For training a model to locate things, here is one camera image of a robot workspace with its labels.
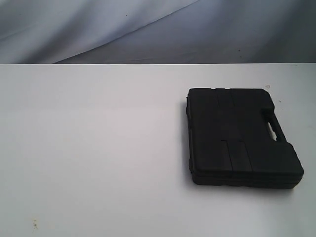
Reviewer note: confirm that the grey backdrop cloth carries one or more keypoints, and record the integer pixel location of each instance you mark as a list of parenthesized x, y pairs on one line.
[(157, 31)]

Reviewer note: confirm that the black plastic tool case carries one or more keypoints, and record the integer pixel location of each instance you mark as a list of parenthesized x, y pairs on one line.
[(235, 139)]

